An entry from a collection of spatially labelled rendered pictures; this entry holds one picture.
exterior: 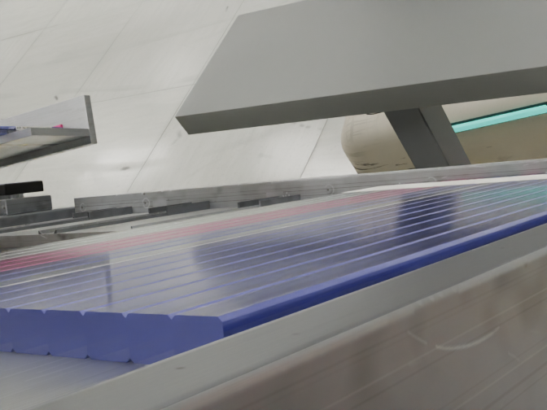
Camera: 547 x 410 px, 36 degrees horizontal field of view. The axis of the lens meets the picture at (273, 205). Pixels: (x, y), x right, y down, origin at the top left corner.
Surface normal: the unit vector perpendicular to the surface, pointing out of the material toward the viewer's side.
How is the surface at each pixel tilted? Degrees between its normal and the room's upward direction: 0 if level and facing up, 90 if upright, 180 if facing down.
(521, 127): 90
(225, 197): 47
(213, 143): 0
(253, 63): 0
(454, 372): 90
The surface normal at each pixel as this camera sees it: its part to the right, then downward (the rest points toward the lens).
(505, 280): 0.80, -0.05
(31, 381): -0.10, -0.99
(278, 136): -0.48, -0.65
